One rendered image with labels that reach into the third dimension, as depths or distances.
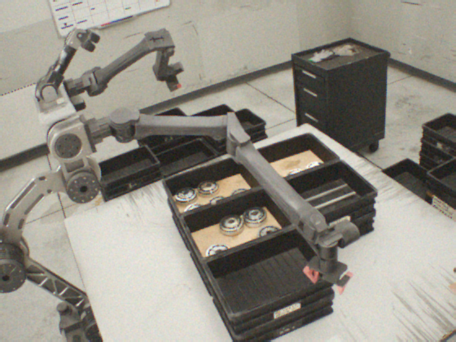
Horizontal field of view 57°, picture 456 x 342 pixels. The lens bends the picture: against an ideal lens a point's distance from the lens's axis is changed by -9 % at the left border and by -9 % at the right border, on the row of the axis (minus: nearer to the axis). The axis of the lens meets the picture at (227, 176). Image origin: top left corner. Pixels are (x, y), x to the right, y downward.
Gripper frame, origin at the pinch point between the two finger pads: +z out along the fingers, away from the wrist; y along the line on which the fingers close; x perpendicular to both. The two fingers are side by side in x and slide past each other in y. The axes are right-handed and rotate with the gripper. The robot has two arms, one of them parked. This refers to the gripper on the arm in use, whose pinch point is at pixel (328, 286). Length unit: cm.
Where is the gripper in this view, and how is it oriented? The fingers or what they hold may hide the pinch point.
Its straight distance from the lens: 142.6
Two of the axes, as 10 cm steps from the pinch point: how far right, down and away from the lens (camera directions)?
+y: -7.4, -2.7, 6.1
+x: -6.5, 5.0, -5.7
